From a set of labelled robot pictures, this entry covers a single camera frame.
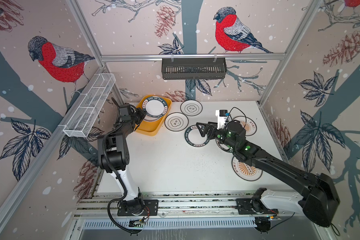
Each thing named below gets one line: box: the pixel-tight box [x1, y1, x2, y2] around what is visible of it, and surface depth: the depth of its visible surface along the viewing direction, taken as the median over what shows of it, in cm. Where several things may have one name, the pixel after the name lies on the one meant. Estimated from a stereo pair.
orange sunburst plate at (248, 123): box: [232, 115, 257, 136], surface depth 109 cm
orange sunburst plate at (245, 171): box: [231, 156, 263, 182], surface depth 85 cm
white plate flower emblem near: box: [164, 112, 189, 132], surface depth 112 cm
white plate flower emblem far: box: [180, 99, 203, 117], surface depth 120 cm
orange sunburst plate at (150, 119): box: [143, 114, 162, 122], surface depth 109 cm
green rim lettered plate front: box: [142, 96, 168, 118], surface depth 106 cm
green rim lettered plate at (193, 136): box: [184, 125, 210, 148], surface depth 100 cm
